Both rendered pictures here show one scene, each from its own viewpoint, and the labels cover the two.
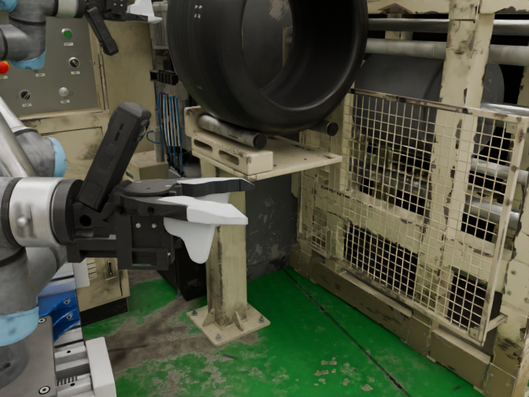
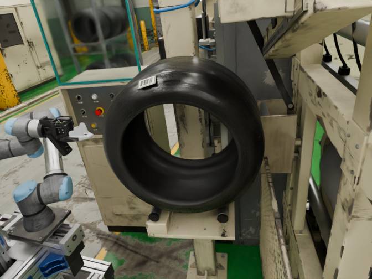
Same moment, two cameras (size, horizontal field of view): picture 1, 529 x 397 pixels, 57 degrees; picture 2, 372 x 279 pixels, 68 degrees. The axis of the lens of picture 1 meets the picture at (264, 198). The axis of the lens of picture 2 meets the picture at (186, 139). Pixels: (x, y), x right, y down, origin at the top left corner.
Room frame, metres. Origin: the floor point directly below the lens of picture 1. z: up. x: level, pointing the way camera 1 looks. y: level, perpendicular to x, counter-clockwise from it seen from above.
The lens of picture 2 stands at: (0.88, -0.73, 1.70)
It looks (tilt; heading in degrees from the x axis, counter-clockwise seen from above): 28 degrees down; 46
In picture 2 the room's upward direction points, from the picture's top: 7 degrees counter-clockwise
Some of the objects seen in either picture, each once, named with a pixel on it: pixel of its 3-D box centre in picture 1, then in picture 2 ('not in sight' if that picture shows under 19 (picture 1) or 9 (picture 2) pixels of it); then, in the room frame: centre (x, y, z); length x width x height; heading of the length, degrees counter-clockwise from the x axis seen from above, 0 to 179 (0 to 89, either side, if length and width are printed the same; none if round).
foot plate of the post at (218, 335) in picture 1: (227, 316); (207, 267); (1.77, 0.16, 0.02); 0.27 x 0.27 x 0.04; 35
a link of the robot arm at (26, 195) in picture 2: not in sight; (29, 196); (1.07, 0.66, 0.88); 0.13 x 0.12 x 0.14; 149
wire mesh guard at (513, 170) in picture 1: (380, 195); (272, 275); (1.57, -0.40, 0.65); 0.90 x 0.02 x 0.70; 35
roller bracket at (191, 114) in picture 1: (236, 116); not in sight; (1.72, 0.10, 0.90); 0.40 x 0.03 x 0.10; 125
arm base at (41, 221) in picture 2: not in sight; (36, 214); (1.07, 0.66, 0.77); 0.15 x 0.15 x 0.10
